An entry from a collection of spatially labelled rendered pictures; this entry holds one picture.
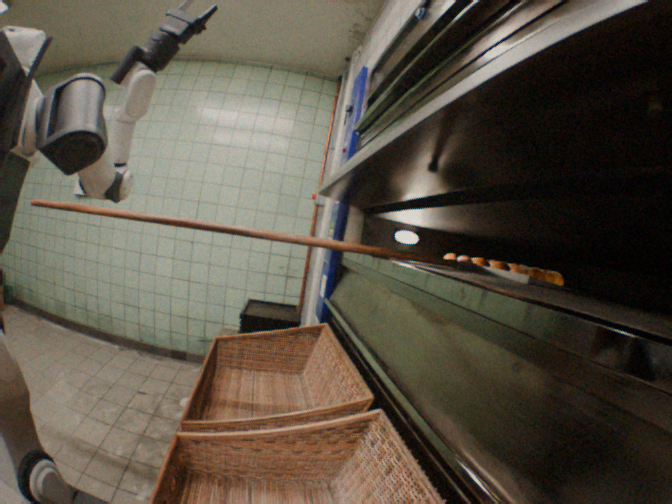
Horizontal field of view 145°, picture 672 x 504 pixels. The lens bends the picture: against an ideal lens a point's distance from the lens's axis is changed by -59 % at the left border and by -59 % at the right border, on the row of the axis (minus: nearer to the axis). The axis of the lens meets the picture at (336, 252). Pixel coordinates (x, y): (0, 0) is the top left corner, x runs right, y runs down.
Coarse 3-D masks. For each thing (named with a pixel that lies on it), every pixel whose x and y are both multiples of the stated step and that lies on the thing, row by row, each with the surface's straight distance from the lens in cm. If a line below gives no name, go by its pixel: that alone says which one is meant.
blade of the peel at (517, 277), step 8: (480, 272) 103; (488, 272) 100; (496, 272) 97; (504, 272) 95; (512, 272) 93; (512, 280) 92; (520, 280) 90; (528, 280) 88; (536, 280) 92; (544, 280) 97; (560, 288) 108; (568, 288) 114
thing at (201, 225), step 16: (64, 208) 113; (80, 208) 107; (96, 208) 101; (112, 208) 98; (160, 224) 87; (176, 224) 84; (192, 224) 82; (208, 224) 80; (224, 224) 80; (272, 240) 78; (288, 240) 77; (304, 240) 77; (320, 240) 78; (336, 240) 80; (384, 256) 84; (400, 256) 86; (416, 256) 89; (432, 256) 93
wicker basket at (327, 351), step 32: (224, 352) 118; (288, 352) 117; (320, 352) 108; (224, 384) 111; (256, 384) 113; (320, 384) 100; (352, 384) 78; (192, 416) 82; (224, 416) 95; (256, 416) 96; (288, 416) 66; (320, 416) 68; (320, 448) 76
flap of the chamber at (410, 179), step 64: (640, 0) 23; (512, 64) 26; (576, 64) 26; (640, 64) 26; (448, 128) 36; (512, 128) 34; (576, 128) 32; (640, 128) 32; (320, 192) 106; (384, 192) 76; (448, 192) 60
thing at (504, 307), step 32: (352, 256) 100; (448, 288) 48; (480, 288) 42; (512, 320) 38; (544, 320) 35; (576, 320) 33; (608, 320) 37; (576, 352) 33; (608, 352) 32; (640, 352) 31
